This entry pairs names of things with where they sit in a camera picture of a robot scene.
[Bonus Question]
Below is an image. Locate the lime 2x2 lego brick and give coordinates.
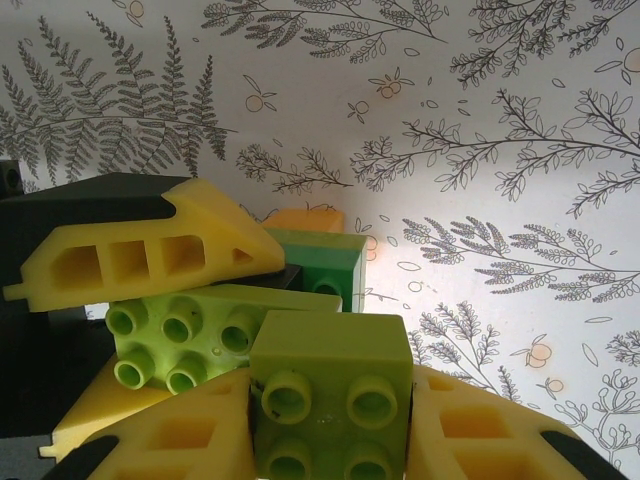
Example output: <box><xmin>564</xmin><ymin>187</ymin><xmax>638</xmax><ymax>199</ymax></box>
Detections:
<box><xmin>248</xmin><ymin>309</ymin><xmax>414</xmax><ymax>480</ymax></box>

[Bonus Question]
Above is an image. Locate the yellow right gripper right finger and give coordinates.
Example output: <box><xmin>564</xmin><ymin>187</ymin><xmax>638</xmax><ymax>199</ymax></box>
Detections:
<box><xmin>407</xmin><ymin>364</ymin><xmax>621</xmax><ymax>480</ymax></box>

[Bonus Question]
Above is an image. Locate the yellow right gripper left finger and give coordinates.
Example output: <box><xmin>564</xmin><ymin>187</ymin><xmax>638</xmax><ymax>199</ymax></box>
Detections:
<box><xmin>49</xmin><ymin>372</ymin><xmax>257</xmax><ymax>480</ymax></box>

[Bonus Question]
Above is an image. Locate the lime 2x4 lego brick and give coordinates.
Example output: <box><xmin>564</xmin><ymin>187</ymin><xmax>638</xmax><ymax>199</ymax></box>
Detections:
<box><xmin>106</xmin><ymin>283</ymin><xmax>344</xmax><ymax>396</ymax></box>

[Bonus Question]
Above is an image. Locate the green 2x4 lego brick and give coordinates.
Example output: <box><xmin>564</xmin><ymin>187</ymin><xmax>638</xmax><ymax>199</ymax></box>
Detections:
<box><xmin>262</xmin><ymin>227</ymin><xmax>369</xmax><ymax>314</ymax></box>

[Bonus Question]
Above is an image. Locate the orange 2x2 lego brick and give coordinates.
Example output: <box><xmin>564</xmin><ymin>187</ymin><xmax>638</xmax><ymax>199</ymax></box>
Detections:
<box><xmin>259</xmin><ymin>208</ymin><xmax>346</xmax><ymax>234</ymax></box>

